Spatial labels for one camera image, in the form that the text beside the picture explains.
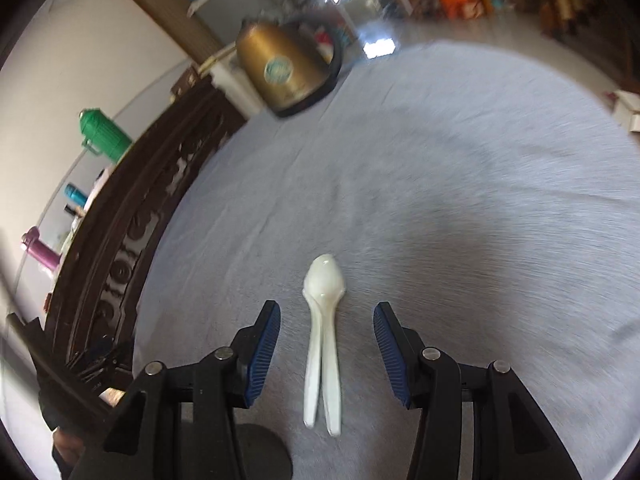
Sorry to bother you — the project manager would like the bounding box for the pink water bottle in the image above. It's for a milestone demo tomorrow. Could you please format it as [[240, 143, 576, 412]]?
[[21, 226, 63, 268]]

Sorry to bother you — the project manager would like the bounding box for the dark carved wooden sideboard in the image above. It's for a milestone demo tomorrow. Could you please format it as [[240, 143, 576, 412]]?
[[42, 72, 251, 391]]

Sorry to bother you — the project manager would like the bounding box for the large orange box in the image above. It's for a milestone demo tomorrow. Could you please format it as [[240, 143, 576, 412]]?
[[439, 0, 485, 20]]

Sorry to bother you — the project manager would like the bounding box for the white chest freezer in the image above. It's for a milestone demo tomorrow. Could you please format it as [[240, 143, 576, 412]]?
[[197, 42, 266, 121]]

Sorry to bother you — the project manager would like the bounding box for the blue water bottle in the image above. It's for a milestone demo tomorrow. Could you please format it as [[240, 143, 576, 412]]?
[[64, 183, 91, 208]]

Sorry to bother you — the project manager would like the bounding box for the wooden chair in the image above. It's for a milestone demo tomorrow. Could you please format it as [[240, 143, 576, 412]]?
[[171, 66, 202, 102]]

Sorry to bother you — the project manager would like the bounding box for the brown wooden door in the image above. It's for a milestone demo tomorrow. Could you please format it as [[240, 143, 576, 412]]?
[[119, 0, 226, 66]]

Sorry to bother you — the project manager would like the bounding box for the grey tablecloth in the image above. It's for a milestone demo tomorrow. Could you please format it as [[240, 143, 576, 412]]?
[[132, 42, 640, 480]]

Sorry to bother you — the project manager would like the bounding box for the perforated steel utensil holder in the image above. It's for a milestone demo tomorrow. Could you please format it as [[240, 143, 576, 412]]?
[[234, 422, 293, 480]]

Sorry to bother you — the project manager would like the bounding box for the person's left hand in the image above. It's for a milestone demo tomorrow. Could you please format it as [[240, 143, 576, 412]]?
[[52, 430, 86, 472]]

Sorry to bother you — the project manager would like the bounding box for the green thermos flask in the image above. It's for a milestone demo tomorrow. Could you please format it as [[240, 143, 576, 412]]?
[[78, 108, 135, 165]]

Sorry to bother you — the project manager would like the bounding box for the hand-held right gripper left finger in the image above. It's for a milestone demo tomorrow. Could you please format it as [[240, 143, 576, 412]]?
[[67, 300, 282, 480]]

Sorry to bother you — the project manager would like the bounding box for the grey refrigerator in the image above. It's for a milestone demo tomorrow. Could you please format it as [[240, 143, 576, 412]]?
[[187, 0, 261, 61]]

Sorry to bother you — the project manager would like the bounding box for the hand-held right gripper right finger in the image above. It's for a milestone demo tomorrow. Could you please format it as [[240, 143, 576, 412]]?
[[372, 301, 583, 480]]

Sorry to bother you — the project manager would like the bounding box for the gold electric kettle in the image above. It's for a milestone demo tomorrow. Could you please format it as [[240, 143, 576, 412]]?
[[235, 14, 346, 120]]

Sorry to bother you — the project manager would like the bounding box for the small white stool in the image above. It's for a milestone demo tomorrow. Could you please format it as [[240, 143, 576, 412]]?
[[612, 90, 640, 134]]

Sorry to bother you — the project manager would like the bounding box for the white plastic spoon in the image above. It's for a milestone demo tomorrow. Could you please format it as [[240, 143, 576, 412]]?
[[320, 300, 344, 437], [302, 254, 347, 429]]

